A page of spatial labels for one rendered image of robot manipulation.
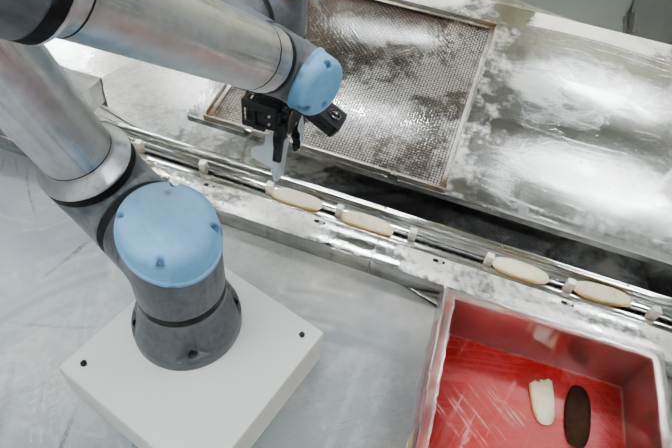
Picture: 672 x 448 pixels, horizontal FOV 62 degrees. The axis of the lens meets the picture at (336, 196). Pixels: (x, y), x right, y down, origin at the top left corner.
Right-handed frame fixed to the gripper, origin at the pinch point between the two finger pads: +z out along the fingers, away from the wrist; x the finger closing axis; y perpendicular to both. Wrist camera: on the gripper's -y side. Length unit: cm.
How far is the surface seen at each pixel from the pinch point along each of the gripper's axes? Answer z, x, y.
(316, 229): 7.9, 6.3, -7.9
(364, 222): 8.1, 1.1, -15.3
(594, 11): 93, -299, -85
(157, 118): 11.8, -12.4, 36.1
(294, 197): 8.0, 0.6, -1.4
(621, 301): 8, 0, -61
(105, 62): 12, -26, 59
